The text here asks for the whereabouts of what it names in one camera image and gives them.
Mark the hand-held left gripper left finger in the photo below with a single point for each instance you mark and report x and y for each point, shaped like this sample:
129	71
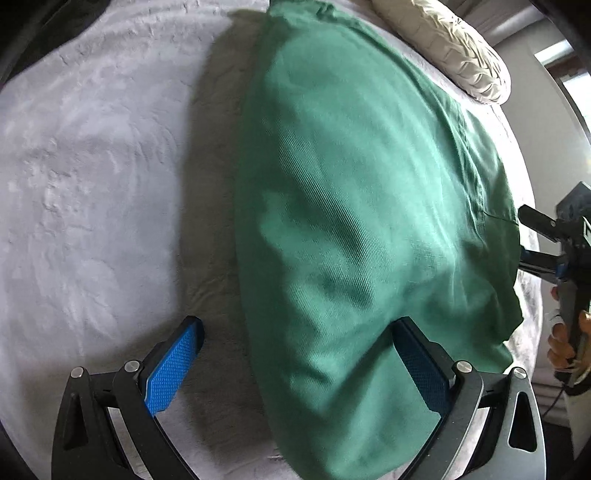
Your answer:
173	364

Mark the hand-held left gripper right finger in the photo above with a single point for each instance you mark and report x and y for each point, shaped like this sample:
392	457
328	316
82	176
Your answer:
418	364

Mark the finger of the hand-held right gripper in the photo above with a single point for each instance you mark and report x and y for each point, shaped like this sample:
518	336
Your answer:
538	264
535	219

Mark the green garment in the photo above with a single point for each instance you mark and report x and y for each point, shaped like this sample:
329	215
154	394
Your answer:
351	207

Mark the person's right hand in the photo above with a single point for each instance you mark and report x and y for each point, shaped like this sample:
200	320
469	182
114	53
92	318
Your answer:
559	344

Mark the cream quilted pillow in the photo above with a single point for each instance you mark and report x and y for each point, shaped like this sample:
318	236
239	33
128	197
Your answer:
452	46

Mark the light grey fleece blanket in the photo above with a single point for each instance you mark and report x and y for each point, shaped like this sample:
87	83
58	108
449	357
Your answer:
92	184

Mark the white window frame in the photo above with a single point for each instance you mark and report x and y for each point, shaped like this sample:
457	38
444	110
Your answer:
570	92

